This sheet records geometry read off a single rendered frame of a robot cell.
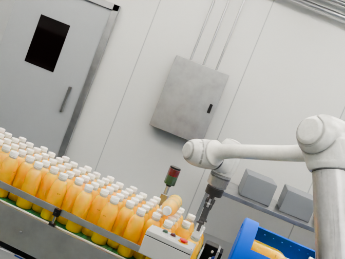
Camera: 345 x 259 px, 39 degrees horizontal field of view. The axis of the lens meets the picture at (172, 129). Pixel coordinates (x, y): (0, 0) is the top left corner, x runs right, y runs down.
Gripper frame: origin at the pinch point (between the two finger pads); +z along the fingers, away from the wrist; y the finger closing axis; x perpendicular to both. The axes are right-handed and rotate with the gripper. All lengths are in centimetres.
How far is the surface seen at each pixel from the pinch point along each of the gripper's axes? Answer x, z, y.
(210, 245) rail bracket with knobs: -7.3, 13.7, 33.1
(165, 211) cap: 16.5, -1.0, 1.5
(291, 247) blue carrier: -42, -3, 27
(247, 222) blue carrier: -18.5, -8.9, 11.5
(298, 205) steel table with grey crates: -69, 12, 269
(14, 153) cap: 90, 2, -2
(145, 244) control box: 16.7, 9.7, -17.9
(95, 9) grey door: 206, -96, 303
